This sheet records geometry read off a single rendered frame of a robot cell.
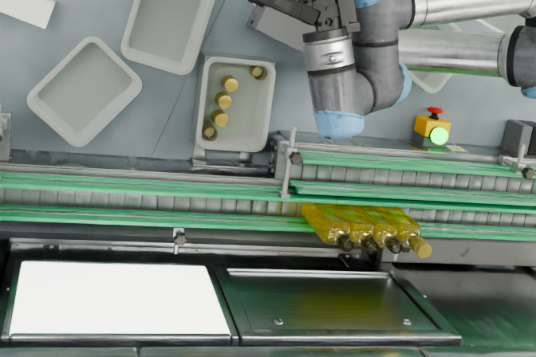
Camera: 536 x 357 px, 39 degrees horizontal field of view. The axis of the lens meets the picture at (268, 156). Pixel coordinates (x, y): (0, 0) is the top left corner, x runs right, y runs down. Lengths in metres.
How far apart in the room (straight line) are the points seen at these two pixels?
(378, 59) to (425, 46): 0.34
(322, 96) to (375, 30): 0.14
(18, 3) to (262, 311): 0.85
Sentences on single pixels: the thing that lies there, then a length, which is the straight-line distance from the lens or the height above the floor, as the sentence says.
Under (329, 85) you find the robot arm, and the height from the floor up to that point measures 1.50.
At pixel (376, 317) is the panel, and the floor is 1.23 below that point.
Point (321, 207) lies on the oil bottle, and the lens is 1.76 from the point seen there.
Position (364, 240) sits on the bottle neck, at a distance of 1.67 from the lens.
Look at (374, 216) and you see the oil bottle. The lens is 1.77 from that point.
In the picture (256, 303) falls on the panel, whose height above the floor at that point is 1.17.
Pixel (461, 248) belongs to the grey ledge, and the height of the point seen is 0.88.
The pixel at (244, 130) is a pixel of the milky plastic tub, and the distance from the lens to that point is 1.88.
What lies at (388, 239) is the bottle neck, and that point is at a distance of 1.70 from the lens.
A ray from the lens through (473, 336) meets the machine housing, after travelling 1.74.
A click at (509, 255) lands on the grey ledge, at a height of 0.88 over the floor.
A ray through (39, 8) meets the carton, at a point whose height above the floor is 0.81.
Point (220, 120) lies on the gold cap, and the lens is 1.82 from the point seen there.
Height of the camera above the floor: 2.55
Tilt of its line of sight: 69 degrees down
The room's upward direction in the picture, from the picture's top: 140 degrees clockwise
